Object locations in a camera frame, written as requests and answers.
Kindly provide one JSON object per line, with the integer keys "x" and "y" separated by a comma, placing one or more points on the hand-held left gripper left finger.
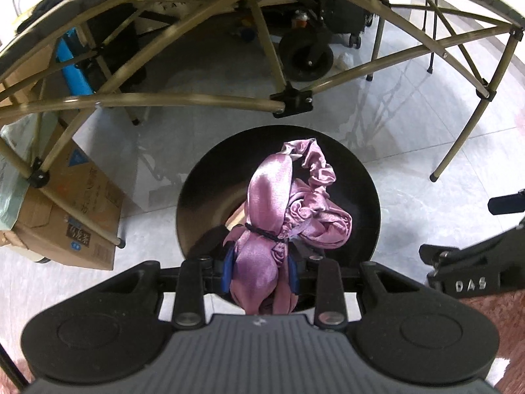
{"x": 228, "y": 273}

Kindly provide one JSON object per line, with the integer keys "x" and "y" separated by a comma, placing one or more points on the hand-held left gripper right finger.
{"x": 293, "y": 275}

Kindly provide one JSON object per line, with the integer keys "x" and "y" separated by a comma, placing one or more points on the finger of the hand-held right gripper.
{"x": 484, "y": 250}
{"x": 506, "y": 204}

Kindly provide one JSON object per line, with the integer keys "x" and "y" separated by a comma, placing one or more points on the pink satin scrunchie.
{"x": 270, "y": 197}

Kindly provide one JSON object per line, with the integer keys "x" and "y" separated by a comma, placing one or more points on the black round waste bin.
{"x": 357, "y": 197}

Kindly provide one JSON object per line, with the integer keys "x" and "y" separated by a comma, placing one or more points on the printed cardboard box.
{"x": 78, "y": 201}

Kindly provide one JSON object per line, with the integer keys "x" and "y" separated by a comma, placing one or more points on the olive slatted folding table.
{"x": 164, "y": 100}

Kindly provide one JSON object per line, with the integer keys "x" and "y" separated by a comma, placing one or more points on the white crumpled tissue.
{"x": 343, "y": 60}

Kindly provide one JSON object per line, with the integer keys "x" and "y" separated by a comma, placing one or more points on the black wagon wheel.
{"x": 305, "y": 55}

